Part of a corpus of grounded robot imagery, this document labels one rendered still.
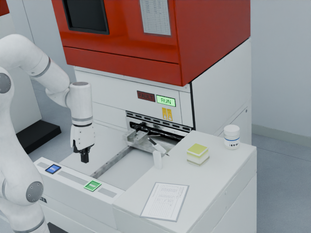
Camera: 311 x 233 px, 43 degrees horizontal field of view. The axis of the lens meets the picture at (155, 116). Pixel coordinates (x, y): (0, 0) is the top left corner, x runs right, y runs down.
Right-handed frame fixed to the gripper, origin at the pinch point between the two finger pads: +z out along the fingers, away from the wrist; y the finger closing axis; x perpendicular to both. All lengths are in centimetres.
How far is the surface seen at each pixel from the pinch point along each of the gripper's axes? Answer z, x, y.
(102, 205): 18.7, 9.5, 0.4
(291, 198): 81, 41, -158
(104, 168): 21.9, -17.1, -28.6
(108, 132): 18, -42, -58
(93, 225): 35.0, -0.2, -3.0
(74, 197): 22.3, -8.7, -0.3
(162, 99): -11, -2, -57
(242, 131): 24, 15, -122
